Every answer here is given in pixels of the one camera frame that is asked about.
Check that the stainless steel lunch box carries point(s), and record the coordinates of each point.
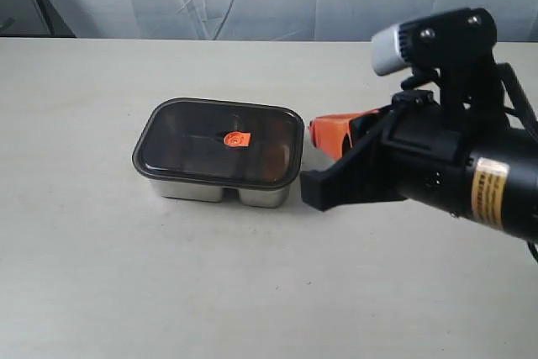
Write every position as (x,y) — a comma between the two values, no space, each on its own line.
(218,195)

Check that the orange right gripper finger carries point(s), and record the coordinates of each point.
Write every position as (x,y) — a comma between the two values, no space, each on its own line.
(332,133)

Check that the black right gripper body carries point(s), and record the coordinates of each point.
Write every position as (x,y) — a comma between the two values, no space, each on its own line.
(485,171)

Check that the dark transparent box lid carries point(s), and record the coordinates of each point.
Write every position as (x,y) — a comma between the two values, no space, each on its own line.
(218,140)

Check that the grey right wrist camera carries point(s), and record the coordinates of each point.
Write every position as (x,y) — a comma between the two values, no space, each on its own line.
(453,49)

